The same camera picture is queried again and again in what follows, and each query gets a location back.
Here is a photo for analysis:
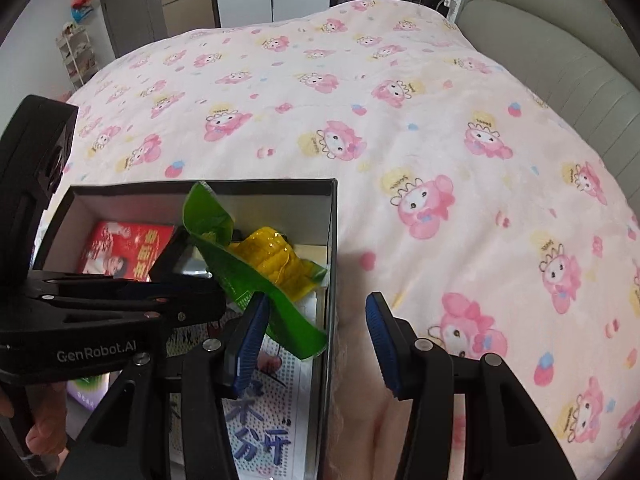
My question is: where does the green yellow corn snack bag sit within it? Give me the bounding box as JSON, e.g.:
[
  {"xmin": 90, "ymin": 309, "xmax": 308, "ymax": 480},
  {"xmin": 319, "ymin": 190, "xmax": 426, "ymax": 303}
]
[{"xmin": 182, "ymin": 182, "xmax": 328, "ymax": 360}]

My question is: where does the person's left hand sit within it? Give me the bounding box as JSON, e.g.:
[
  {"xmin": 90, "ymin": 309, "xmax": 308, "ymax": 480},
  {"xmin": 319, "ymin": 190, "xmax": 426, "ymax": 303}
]
[{"xmin": 25, "ymin": 382, "xmax": 67, "ymax": 455}]

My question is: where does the red booklet in box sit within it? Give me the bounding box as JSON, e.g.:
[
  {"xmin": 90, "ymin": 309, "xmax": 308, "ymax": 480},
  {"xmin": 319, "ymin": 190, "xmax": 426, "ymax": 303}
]
[{"xmin": 77, "ymin": 221, "xmax": 175, "ymax": 282}]

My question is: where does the white blue printed paper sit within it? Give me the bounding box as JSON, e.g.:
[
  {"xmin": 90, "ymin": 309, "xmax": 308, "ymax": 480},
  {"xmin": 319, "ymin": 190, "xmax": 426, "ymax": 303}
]
[{"xmin": 167, "ymin": 244, "xmax": 329, "ymax": 480}]

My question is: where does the black storage box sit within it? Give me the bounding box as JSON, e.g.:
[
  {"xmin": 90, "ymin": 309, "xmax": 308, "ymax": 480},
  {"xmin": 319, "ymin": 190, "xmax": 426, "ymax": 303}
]
[{"xmin": 31, "ymin": 176, "xmax": 340, "ymax": 480}]

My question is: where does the pink cartoon print blanket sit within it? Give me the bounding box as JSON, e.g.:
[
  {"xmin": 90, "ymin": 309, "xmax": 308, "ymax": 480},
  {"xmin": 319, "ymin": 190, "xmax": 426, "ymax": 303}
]
[{"xmin": 63, "ymin": 0, "xmax": 639, "ymax": 479}]

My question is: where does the white shelf rack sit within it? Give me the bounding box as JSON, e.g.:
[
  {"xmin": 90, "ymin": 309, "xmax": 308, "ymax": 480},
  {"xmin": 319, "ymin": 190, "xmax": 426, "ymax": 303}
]
[{"xmin": 55, "ymin": 22, "xmax": 100, "ymax": 91}]

